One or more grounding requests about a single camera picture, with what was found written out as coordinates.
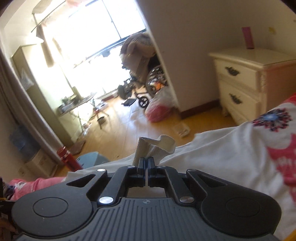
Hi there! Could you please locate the pink bag in plastic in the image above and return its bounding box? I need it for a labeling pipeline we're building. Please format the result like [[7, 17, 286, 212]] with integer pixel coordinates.
[[145, 86, 176, 123]]

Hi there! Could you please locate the blue water jug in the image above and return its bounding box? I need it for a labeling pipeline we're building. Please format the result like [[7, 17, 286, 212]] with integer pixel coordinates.
[[9, 126, 41, 163]]

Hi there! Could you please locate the small plastic tray on floor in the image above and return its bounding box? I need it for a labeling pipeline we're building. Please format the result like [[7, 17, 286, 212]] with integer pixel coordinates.
[[173, 123, 191, 138]]

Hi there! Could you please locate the cream two-drawer nightstand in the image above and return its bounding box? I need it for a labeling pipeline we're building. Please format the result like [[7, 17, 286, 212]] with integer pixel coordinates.
[[209, 48, 295, 125]]

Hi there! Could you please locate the white sweatshirt orange bear outline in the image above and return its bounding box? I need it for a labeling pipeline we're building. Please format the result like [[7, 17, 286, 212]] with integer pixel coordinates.
[[66, 121, 295, 240]]

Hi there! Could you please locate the pink cup on nightstand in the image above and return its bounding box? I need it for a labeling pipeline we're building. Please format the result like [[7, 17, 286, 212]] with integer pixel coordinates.
[[241, 27, 254, 49]]

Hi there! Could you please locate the beige curtain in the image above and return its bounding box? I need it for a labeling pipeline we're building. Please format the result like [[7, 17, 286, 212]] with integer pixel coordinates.
[[1, 50, 64, 165]]

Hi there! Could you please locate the folding table by window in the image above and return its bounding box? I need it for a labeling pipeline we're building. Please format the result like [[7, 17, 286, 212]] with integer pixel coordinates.
[[56, 87, 109, 135]]

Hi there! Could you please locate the wheelchair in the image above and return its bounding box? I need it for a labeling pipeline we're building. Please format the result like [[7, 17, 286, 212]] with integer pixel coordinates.
[[117, 32, 168, 108]]

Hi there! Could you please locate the pink floral bed blanket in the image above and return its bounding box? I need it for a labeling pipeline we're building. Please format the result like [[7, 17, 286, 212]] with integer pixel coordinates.
[[7, 92, 296, 201]]

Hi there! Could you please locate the light blue plastic stool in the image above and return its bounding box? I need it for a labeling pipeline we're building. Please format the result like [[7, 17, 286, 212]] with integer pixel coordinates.
[[76, 152, 109, 169]]

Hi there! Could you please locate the cardboard box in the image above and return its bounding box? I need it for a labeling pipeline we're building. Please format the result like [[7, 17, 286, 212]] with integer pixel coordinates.
[[25, 149, 58, 178]]

